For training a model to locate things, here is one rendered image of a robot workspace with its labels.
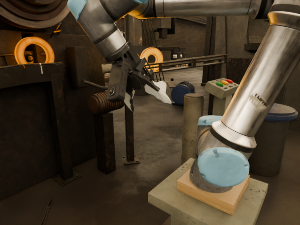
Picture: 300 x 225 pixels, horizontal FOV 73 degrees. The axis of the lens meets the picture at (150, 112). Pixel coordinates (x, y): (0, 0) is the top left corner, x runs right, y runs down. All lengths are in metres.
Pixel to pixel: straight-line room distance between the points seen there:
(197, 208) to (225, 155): 0.27
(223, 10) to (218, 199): 0.54
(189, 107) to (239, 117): 0.74
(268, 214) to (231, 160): 0.78
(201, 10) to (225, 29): 2.80
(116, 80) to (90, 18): 0.15
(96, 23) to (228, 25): 2.98
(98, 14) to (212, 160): 0.43
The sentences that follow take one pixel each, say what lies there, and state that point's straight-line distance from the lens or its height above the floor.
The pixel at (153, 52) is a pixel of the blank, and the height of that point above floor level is 0.77.
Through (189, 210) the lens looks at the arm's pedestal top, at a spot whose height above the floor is 0.30.
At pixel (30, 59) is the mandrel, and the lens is 1.30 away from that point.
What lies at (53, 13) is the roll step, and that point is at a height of 0.96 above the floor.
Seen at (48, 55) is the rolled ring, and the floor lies 0.75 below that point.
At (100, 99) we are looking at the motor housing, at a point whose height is 0.51.
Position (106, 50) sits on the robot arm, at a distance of 0.55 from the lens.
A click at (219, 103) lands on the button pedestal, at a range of 1.20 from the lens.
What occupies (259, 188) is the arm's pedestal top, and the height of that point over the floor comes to 0.30.
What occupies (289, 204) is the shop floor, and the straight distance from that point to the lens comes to 1.39.
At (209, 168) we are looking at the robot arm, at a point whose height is 0.50.
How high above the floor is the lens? 0.77
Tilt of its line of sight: 16 degrees down
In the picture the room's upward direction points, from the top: straight up
